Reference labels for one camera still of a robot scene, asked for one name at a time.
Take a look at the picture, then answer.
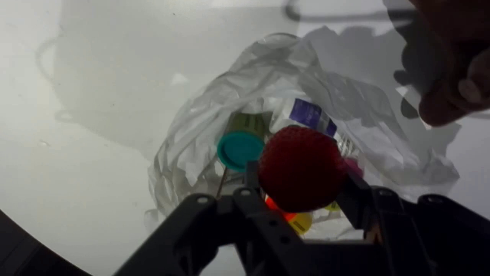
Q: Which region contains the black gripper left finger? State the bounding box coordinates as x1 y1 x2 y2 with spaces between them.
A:
232 161 297 240

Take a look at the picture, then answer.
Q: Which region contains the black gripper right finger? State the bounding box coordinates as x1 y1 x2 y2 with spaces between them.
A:
335 173 398 230

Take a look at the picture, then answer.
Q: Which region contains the red play-dough tub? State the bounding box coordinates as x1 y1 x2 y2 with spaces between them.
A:
258 125 347 213

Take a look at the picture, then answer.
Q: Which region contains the teal lid play-dough tub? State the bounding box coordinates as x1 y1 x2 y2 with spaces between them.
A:
215 131 264 171

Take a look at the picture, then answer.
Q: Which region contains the white bottle with purple label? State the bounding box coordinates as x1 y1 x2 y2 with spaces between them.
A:
269 98 336 136

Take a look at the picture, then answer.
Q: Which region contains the brown teddy bear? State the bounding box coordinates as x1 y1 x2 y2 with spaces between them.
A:
407 0 490 127

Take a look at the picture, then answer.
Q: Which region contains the yellow tub with orange lid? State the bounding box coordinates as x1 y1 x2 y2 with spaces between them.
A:
264 196 339 234

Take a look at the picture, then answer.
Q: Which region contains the clear plastic bag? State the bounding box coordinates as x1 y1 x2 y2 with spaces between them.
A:
147 27 459 225

